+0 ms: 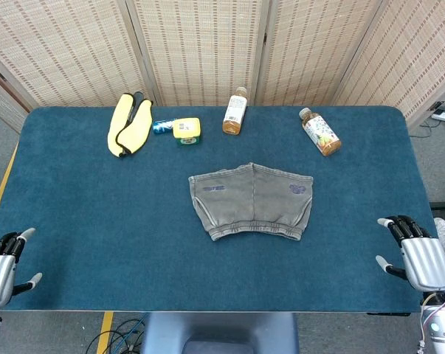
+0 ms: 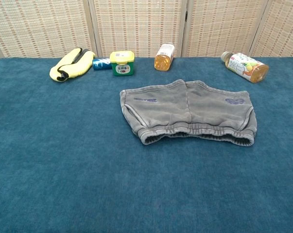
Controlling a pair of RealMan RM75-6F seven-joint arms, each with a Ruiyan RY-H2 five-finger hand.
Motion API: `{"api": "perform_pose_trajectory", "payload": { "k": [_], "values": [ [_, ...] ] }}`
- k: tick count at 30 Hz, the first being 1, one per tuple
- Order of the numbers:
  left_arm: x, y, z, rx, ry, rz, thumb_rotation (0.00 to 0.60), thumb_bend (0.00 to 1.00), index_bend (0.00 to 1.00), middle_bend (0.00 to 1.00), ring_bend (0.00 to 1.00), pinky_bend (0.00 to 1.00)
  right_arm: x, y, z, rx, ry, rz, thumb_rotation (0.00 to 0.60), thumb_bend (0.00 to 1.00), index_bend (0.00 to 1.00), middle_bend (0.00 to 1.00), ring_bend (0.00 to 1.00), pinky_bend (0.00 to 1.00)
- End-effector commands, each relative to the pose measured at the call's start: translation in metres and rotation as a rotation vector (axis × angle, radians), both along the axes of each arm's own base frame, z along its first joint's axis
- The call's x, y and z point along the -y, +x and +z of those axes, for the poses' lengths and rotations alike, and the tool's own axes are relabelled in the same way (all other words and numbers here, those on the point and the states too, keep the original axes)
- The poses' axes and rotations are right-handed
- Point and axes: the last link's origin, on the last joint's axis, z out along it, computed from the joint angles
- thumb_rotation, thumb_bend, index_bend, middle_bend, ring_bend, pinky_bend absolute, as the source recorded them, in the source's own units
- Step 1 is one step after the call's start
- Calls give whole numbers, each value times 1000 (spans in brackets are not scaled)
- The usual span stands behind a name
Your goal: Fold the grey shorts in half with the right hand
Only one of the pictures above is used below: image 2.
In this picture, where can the tea bottle with fruit label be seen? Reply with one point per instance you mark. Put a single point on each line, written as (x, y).
(248, 66)

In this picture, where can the amber drink bottle white label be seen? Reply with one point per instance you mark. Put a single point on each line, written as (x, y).
(163, 59)

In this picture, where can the blue can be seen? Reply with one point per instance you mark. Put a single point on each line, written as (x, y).
(101, 64)

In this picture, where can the woven folding screen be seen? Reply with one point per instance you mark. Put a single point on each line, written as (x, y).
(141, 26)

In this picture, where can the green box with yellow lid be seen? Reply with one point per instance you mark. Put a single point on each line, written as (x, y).
(122, 63)

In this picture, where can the yellow and black cloth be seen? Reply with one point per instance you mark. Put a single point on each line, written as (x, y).
(74, 64)

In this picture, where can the grey shorts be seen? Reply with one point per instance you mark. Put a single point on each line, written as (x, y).
(175, 109)

